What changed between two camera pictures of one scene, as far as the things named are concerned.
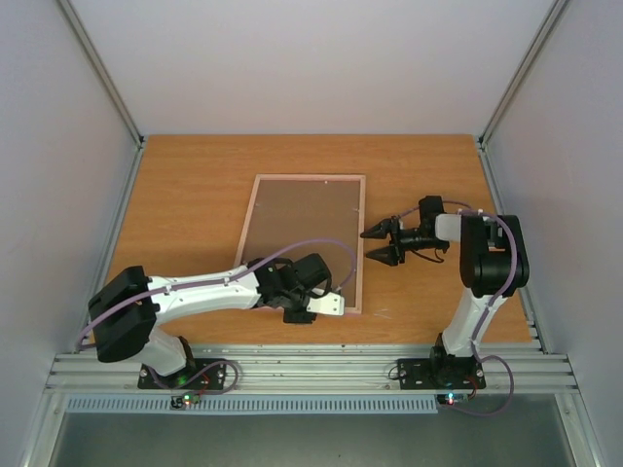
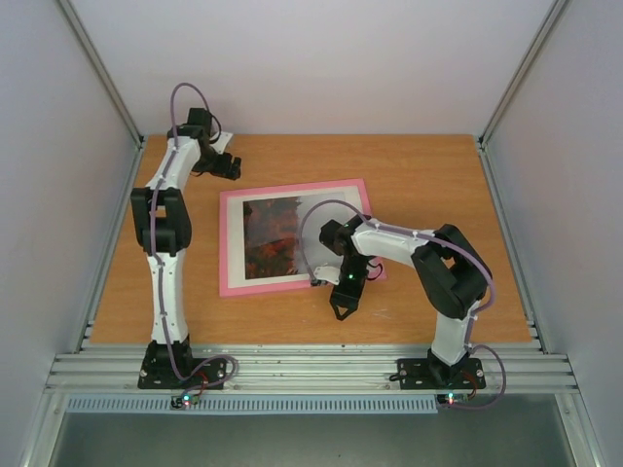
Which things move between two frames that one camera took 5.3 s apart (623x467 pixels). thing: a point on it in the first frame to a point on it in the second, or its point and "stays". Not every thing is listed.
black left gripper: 290,317 to 225,169
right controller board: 452,398 stays
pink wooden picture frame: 309,177 to 375,270
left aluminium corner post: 112,87 stays
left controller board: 189,398 stays
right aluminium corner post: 512,89 stays
